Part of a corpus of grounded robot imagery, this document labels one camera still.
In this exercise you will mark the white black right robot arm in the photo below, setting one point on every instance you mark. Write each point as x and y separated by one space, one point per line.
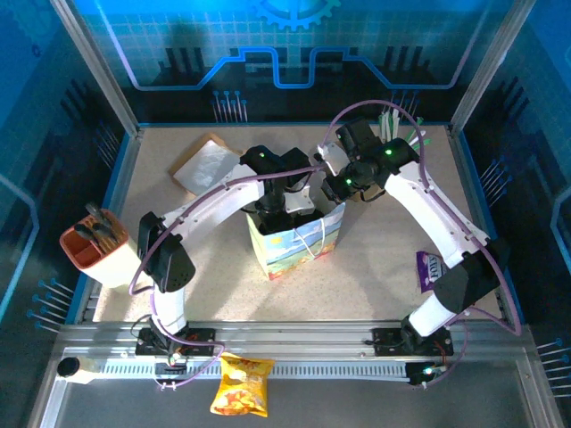
424 209

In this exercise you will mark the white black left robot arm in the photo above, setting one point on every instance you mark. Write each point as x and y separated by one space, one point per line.
214 200

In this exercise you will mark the white paper napkin stack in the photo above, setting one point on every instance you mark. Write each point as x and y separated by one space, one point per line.
207 167

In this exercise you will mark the brown cardboard tray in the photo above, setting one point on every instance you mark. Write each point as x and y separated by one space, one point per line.
180 167

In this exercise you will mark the purple snack packet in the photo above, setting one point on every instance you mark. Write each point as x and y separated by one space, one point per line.
430 272

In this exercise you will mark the small black controller board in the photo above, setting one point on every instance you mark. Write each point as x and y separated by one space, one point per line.
419 373
171 363

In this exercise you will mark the orange cream cutlery holder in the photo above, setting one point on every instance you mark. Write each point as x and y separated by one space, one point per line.
85 254

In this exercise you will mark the yellow chips bag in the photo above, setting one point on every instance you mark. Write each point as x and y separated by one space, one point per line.
241 388

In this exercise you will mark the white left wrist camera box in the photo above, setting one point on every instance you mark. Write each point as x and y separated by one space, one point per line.
300 200

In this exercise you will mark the aluminium mounting rail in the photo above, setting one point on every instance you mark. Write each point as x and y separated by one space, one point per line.
290 339

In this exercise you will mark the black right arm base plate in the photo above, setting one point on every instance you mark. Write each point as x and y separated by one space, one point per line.
388 341

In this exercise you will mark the aluminium frame post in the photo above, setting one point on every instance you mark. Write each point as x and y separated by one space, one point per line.
490 67
99 67

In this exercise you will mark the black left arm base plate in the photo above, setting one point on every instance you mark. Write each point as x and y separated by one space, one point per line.
201 341

